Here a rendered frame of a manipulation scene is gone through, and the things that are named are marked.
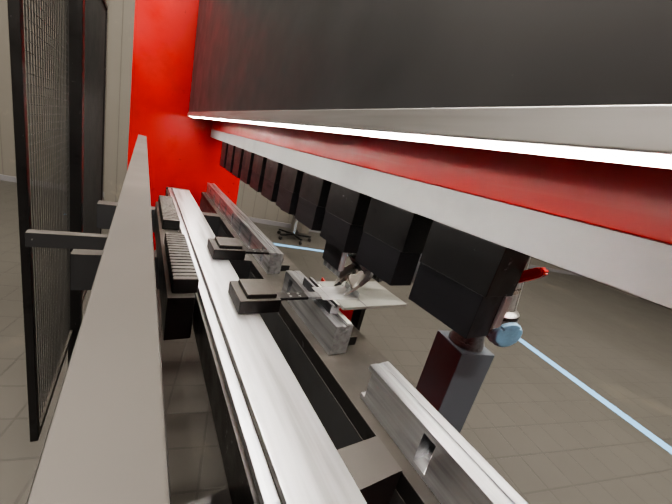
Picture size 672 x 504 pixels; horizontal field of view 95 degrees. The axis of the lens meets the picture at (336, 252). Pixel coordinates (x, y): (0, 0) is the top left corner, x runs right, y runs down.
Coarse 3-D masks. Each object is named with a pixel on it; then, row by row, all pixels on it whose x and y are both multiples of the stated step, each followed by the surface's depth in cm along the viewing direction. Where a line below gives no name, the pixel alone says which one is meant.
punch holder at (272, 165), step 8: (272, 160) 132; (272, 168) 131; (280, 168) 127; (264, 176) 139; (272, 176) 131; (280, 176) 128; (264, 184) 139; (272, 184) 130; (264, 192) 138; (272, 192) 130; (272, 200) 131
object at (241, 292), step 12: (240, 288) 82; (252, 288) 81; (264, 288) 83; (240, 300) 76; (252, 300) 78; (264, 300) 79; (276, 300) 81; (240, 312) 77; (252, 312) 79; (264, 312) 80
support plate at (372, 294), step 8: (360, 288) 109; (368, 288) 111; (376, 288) 113; (384, 288) 115; (360, 296) 102; (368, 296) 104; (376, 296) 106; (384, 296) 107; (392, 296) 109; (344, 304) 94; (352, 304) 95; (360, 304) 96; (368, 304) 98; (376, 304) 99; (384, 304) 101; (392, 304) 102; (400, 304) 104
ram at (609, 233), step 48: (240, 144) 176; (288, 144) 118; (336, 144) 89; (384, 144) 71; (432, 144) 59; (384, 192) 70; (432, 192) 59; (480, 192) 50; (528, 192) 44; (576, 192) 39; (624, 192) 35; (528, 240) 44; (576, 240) 39; (624, 240) 35; (624, 288) 35
